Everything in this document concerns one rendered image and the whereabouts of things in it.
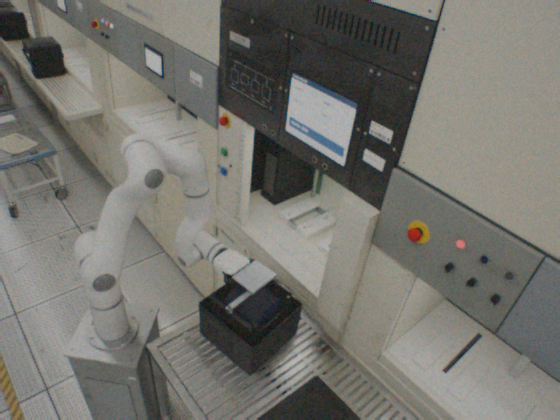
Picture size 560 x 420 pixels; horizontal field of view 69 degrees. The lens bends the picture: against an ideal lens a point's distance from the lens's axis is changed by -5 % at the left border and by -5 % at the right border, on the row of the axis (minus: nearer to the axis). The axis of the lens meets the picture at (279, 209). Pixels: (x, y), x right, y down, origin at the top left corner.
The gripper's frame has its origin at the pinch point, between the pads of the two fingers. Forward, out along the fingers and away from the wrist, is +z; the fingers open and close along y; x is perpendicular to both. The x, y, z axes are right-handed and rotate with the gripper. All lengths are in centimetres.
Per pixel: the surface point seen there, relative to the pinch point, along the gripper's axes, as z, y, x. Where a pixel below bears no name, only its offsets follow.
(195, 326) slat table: -16.5, 12.5, -30.3
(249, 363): 13.2, 13.7, -22.3
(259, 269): 0.1, -3.3, 2.7
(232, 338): 4.8, 13.7, -16.0
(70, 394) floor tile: -73, 52, -106
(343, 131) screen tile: 9, -26, 52
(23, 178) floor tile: -284, -18, -106
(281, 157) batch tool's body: -38, -60, 9
